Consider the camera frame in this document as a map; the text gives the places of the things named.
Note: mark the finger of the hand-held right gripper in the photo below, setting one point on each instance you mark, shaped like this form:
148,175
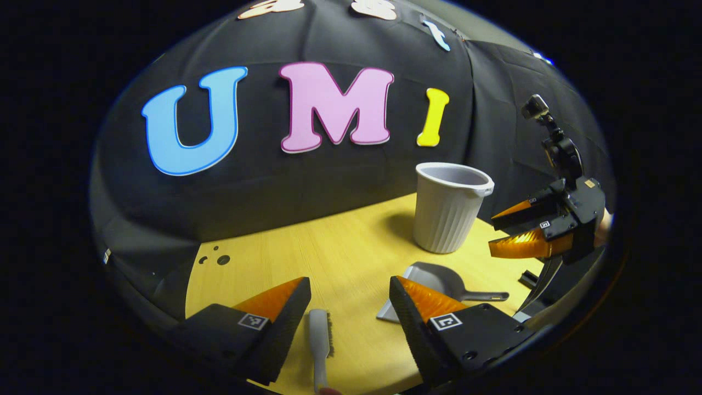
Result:
532,246
529,216

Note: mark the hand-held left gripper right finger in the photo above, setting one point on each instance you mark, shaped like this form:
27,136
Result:
417,334

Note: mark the white ribbed garbage bin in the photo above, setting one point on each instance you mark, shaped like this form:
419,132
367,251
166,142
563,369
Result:
444,219

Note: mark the grey dustpan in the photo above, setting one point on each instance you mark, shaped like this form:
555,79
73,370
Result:
439,277

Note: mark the wooden desktop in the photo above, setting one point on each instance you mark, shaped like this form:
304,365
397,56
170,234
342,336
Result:
351,252

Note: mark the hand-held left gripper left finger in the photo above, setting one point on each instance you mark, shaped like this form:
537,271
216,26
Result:
285,329

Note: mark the small black clamp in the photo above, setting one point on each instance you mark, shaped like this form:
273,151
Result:
529,280

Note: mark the small grey broom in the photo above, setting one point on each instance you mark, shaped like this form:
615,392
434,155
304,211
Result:
318,340

